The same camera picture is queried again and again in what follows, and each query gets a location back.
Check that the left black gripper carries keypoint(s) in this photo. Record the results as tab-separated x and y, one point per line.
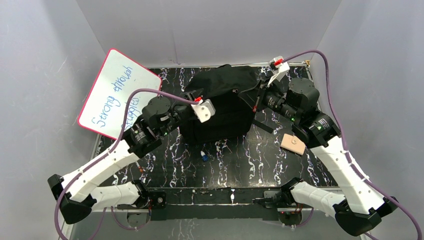
185	113

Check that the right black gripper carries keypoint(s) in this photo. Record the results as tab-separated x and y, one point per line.
261	96

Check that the black student backpack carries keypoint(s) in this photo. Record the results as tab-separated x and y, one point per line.
233	117

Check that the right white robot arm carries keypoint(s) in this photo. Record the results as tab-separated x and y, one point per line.
358	208

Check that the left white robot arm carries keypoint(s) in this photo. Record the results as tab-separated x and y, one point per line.
80	192

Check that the beige snap wallet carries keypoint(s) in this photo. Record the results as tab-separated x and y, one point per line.
293	144

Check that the small blue white bottle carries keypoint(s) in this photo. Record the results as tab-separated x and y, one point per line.
204	156

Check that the orange marker pen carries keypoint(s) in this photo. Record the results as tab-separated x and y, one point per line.
139	167

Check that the pink-framed whiteboard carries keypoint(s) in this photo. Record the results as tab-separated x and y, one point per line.
108	108

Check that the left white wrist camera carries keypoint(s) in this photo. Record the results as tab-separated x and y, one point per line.
204	110

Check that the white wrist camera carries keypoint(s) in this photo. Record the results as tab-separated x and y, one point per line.
279	69
204	110

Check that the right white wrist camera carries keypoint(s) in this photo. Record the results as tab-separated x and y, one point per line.
279	69

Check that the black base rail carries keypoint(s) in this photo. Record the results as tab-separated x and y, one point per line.
218	202

